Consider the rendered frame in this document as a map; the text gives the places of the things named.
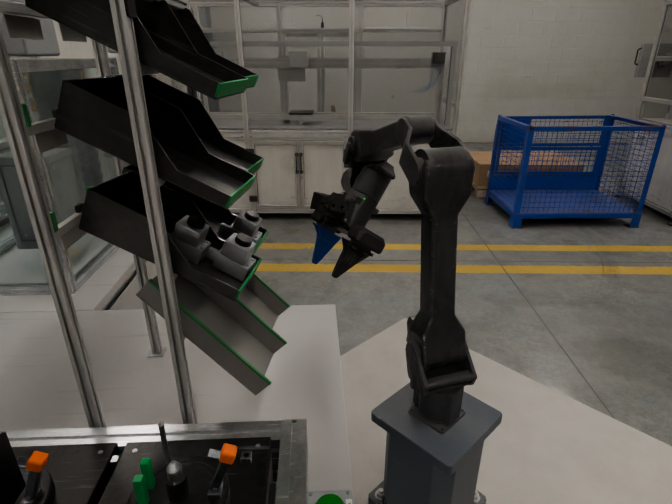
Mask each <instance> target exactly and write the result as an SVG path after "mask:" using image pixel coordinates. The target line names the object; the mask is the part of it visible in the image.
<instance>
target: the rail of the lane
mask: <svg viewBox="0 0 672 504"><path fill-rule="evenodd" d="M307 492H308V440H307V418H304V419H282V424H281V437H280V449H279V462H278V474H277V487H276V483H270V485H269V496H268V504H306V493H307Z"/></svg>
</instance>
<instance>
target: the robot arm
mask: <svg viewBox="0 0 672 504"><path fill-rule="evenodd" d="M418 144H429V146H430V147H431V148H424V149H418V150H417V151H416V152H414V151H413V149H412V147H411V146H414V145H418ZM399 149H402V152H401V156H400V160H399V164H400V166H401V168H402V170H403V172H404V174H405V176H406V178H407V180H408V182H409V193H410V196H411V198H412V199H413V201H414V202H415V204H416V206H417V207H418V209H419V210H420V212H421V263H420V264H421V273H420V310H419V312H418V313H417V315H415V316H409V318H408V320H407V338H406V341H407V344H406V348H405V351H406V362H407V373H408V377H409V379H410V387H411V388H412V389H414V392H413V403H415V404H414V405H413V406H411V407H410V408H409V409H408V413H409V414H411V415H412V416H414V417H415V418H417V419H418V420H420V421H421V422H423V423H424V424H426V425H428V426H429V427H431V428H432V429H434V430H435V431H437V432H438V433H440V434H445V433H446V432H447V431H448V430H449V429H450V428H451V427H452V426H453V425H454V424H455V423H456V422H457V421H459V420H460V419H461V418H462V417H463V416H464V415H465V414H466V410H465V409H463V408H462V407H461V406H462V399H463V391H464V386H466V385H473V384H474V383H475V381H476V379H477V374H476V371H475V368H474V365H473V362H472V359H471V355H470V352H469V349H468V346H467V343H466V334H465V329H464V328H463V326H462V325H461V323H460V322H459V320H458V318H457V317H456V315H455V288H456V260H457V231H458V214H459V213H460V211H461V209H462V208H463V206H464V205H465V203H466V202H467V200H468V198H469V197H470V195H471V191H472V184H473V177H474V172H475V162H474V159H473V157H472V156H471V154H470V153H469V151H468V150H467V148H466V147H465V145H464V144H463V142H462V141H461V140H460V139H459V138H458V137H456V136H455V135H453V134H452V133H450V132H449V131H447V130H446V129H444V128H442V127H441V126H440V125H439V123H438V121H437V120H436V119H435V118H434V117H431V116H430V115H418V116H404V117H403V118H400V119H399V120H398V121H396V122H394V123H391V124H389V125H386V126H384V127H381V128H379V129H360V130H353V132H352V133H351V136H350V137H349V138H348V143H347V145H346V149H345V152H344V156H343V162H344V168H348V169H347V170H346V171H345V172H344V173H343V175H342V178H341V186H342V188H343V190H344V191H345V192H341V194H340V193H339V194H338V193H335V192H333V193H332V194H331V195H329V194H324V193H319V192H314V193H313V197H312V201H311V206H310V209H315V210H314V212H313V214H312V216H311V218H312V219H313V220H314V221H316V222H317V223H314V222H313V225H314V226H315V229H316V232H317V237H316V243H315V248H314V253H313V257H312V263H314V264H317V263H318V262H320V261H321V260H322V259H323V257H324V256H325V255H326V254H327V253H328V252H329V251H330V250H331V249H332V248H333V247H334V245H335V244H336V243H337V242H338V241H339V240H340V239H341V237H339V236H337V235H336V234H335V232H336V233H341V232H342V233H344V234H346V235H348V237H349V238H351V239H350V241H349V240H347V239H346V238H344V237H342V243H343V250H342V252H341V254H340V256H339V259H338V261H337V263H336V265H335V267H334V270H333V272H332V277H334V278H338V277H339V276H341V275H342V274H343V273H345V272H346V271H348V270H349V269H350V268H352V267H353V266H354V265H356V264H357V263H359V262H361V261H362V260H364V259H366V258H367V257H369V256H371V257H372V256H373V255H374V254H372V253H371V251H373V252H375V253H377V254H381V252H382V251H383V249H384V247H385V242H384V239H383V238H381V237H380V236H378V235H376V234H375V233H373V232H372V231H370V230H368V229H367V228H365V226H366V224H367V223H368V221H369V219H370V217H371V215H372V214H374V215H377V214H378V212H379V210H378V209H376V206H377V205H378V203H379V201H380V199H381V197H382V196H383V194H384V192H385V190H386V188H387V187H388V185H389V183H390V181H391V180H394V179H395V177H396V176H395V173H394V166H392V165H391V164H389V163H388V162H387V160H388V159H389V158H390V157H391V156H393V155H394V151H395V150H399Z"/></svg>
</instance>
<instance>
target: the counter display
mask: <svg viewBox="0 0 672 504"><path fill-rule="evenodd" d="M25 487H26V484H25V481H24V479H23V476H22V473H21V471H20V468H19V465H18V463H17V460H16V458H15V455H14V452H13V450H12V447H11V444H10V442H9V439H8V436H7V434H6V432H2V433H1V434H0V504H14V503H15V502H16V500H17V499H18V497H19V496H20V494H21V493H22V491H23V490H24V488H25Z"/></svg>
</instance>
